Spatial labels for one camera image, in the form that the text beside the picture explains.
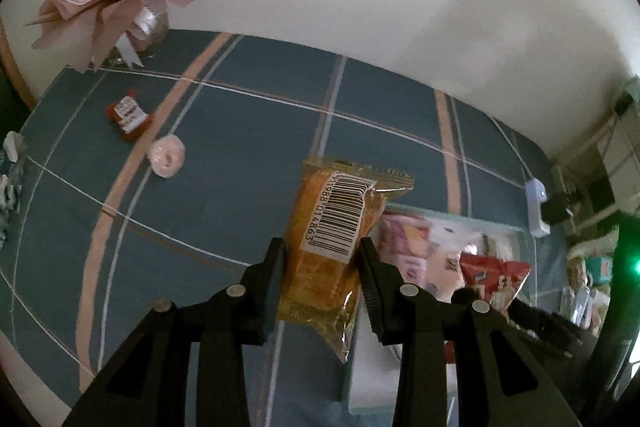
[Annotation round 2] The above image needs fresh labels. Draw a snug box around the white shelf unit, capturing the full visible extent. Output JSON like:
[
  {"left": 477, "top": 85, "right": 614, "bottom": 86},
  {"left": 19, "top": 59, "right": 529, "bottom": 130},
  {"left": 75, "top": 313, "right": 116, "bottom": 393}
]
[{"left": 552, "top": 76, "right": 639, "bottom": 235}]

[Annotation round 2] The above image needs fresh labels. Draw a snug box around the white power strip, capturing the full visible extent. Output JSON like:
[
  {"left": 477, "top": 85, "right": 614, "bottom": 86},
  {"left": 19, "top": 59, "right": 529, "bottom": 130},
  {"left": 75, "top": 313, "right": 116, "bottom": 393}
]
[{"left": 525, "top": 178, "right": 550, "bottom": 239}]

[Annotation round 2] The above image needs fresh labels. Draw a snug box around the purple snack bag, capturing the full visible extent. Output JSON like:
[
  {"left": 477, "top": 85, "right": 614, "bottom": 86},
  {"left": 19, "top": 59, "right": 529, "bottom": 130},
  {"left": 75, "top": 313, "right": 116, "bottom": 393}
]
[{"left": 376, "top": 212, "right": 431, "bottom": 289}]

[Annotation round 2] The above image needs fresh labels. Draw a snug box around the blue plaid tablecloth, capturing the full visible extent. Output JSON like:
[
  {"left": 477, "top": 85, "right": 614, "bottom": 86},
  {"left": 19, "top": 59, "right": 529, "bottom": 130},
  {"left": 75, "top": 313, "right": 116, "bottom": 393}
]
[{"left": 1, "top": 30, "right": 553, "bottom": 407}]

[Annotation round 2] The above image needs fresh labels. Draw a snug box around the clutter of items at right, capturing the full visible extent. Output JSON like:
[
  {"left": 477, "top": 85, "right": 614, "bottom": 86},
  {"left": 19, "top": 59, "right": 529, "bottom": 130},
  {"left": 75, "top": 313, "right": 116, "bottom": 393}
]
[{"left": 560, "top": 225, "right": 620, "bottom": 337}]

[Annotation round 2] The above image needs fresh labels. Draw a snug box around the white tray with teal rim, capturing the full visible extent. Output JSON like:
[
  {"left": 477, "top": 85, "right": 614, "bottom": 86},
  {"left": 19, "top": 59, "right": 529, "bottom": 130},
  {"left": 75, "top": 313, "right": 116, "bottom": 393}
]
[{"left": 345, "top": 207, "right": 536, "bottom": 415}]

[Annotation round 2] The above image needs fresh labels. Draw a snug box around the orange bread packet with barcode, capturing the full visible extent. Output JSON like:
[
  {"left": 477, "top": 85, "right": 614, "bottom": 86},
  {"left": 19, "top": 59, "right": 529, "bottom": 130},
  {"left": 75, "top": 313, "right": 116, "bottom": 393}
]
[{"left": 278, "top": 157, "right": 414, "bottom": 363}]

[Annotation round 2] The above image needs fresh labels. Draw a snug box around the black power adapter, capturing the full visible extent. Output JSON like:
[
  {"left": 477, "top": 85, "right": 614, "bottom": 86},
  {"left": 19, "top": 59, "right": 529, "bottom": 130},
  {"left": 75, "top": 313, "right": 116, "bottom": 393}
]
[{"left": 540, "top": 193, "right": 582, "bottom": 225}]

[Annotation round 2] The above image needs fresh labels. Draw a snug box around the red snack bag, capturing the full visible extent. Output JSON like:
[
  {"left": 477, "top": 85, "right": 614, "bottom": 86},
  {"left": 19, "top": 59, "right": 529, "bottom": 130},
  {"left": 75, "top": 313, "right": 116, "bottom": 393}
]
[{"left": 460, "top": 253, "right": 532, "bottom": 313}]

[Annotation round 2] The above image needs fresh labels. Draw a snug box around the clear round pastry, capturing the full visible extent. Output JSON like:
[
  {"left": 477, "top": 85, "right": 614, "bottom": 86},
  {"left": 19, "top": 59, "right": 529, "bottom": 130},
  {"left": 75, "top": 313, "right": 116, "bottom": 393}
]
[{"left": 426, "top": 219, "right": 485, "bottom": 303}]

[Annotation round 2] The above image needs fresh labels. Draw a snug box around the small red candy packet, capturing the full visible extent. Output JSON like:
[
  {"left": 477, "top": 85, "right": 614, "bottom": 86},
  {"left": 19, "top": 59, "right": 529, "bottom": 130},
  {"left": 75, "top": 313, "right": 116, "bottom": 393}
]
[{"left": 105, "top": 90, "right": 154, "bottom": 142}]

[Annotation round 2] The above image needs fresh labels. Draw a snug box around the pudding jelly cup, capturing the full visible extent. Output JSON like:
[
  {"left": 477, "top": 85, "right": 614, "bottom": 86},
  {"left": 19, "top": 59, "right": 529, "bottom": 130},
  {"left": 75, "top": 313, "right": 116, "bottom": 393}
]
[{"left": 146, "top": 134, "right": 186, "bottom": 179}]

